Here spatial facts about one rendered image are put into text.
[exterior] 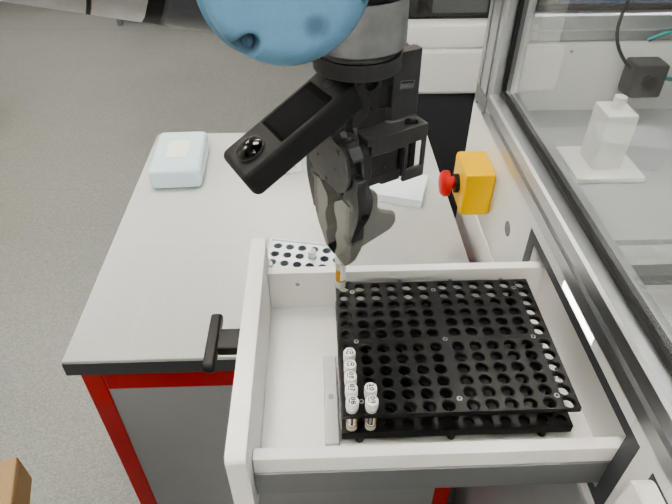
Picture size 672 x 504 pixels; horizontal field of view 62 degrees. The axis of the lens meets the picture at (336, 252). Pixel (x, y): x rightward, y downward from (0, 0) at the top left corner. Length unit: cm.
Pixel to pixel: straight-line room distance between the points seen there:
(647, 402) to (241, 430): 33
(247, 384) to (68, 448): 122
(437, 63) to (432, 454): 94
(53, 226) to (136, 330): 167
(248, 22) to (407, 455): 39
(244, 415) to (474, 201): 50
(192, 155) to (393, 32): 72
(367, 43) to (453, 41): 87
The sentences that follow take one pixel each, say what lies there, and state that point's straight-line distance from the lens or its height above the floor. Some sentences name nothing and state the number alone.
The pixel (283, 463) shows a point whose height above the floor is 89.
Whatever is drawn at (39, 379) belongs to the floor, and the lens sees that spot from 190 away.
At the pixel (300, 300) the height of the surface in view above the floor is 85.
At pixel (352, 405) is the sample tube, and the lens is 53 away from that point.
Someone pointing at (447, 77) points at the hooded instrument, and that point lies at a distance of 132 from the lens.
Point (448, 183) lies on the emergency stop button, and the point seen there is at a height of 89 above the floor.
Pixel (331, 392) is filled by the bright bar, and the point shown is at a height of 85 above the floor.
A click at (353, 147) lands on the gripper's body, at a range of 47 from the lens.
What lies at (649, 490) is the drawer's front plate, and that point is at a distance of 53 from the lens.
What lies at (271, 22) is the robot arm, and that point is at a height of 127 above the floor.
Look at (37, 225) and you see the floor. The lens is 251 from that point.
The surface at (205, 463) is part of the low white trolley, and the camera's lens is 102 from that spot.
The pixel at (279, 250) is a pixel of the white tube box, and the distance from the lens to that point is 86.
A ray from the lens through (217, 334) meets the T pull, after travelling 59.
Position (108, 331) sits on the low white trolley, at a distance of 85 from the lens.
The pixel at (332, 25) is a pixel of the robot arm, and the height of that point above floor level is 127.
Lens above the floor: 135
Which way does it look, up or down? 40 degrees down
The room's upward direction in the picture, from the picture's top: straight up
